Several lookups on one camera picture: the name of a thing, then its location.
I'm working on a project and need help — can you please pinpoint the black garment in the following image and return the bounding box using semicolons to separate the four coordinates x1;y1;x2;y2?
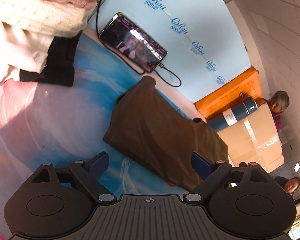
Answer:
19;36;77;87

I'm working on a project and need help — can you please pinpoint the white cloth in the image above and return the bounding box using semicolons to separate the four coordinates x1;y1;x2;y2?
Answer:
0;21;53;87

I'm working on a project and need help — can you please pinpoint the cream knitted sweater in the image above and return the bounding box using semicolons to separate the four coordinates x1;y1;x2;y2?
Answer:
0;0;90;39

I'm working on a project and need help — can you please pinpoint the blue printed table mat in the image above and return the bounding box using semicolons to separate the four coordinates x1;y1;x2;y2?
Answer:
22;31;208;198

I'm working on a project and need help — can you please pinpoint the blue thermos bottle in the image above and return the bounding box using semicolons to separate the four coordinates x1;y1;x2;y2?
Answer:
207;92;258;132

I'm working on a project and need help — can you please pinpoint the black smartphone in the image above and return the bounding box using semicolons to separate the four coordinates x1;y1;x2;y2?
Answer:
99;12;168;73

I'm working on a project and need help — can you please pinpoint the brown garment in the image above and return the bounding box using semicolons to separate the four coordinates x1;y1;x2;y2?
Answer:
103;76;229;192

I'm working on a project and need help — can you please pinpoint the light blue carton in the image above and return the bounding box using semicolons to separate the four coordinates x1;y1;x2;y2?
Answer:
86;0;252;103

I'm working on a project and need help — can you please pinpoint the brown cardboard box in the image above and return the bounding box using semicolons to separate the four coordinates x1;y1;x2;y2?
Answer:
216;104;285;173

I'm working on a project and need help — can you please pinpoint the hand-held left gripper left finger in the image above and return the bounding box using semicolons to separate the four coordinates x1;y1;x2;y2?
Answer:
31;151;118;205

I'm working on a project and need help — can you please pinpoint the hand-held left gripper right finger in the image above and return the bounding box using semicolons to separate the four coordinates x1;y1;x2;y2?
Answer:
182;151;273;203

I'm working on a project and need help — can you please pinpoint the orange box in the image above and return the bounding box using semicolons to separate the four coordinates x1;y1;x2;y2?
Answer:
194;66;263;120

